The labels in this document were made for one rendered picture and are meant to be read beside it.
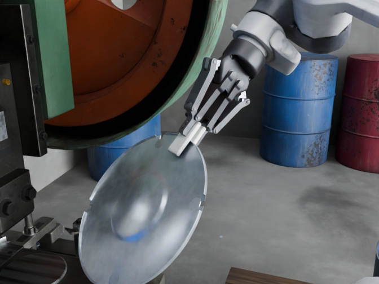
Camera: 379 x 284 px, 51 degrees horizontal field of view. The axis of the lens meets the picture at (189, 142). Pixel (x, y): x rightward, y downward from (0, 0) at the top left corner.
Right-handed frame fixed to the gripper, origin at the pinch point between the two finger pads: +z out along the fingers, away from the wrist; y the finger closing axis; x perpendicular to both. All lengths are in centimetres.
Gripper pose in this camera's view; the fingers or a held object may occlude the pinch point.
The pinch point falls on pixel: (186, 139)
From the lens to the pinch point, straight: 69.9
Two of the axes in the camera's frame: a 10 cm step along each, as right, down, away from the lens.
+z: -5.7, 8.1, -1.5
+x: 5.8, 2.6, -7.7
